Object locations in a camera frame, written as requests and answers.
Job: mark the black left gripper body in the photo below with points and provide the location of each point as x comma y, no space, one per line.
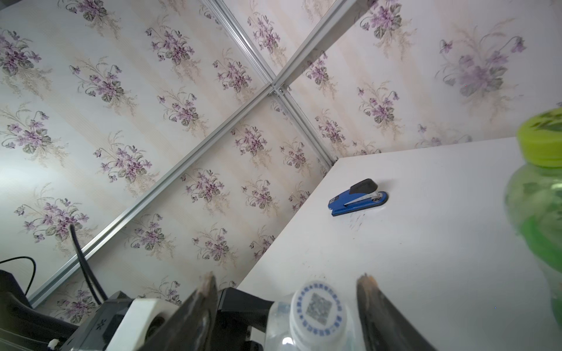
238,313

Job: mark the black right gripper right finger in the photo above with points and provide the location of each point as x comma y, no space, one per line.
383,325

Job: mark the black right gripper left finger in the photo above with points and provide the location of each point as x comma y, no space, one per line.
191,326

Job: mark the clear plastic water bottle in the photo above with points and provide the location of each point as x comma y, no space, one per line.
279,337

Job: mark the white bottle cap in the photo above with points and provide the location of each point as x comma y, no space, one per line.
317,314

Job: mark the green plastic bottle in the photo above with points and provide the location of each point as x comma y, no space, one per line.
533,207

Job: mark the green bottle cap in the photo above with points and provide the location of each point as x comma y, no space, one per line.
540,139

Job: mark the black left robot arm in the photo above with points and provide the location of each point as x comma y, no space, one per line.
24,328

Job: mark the blue black stapler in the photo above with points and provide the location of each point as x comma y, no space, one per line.
361,196

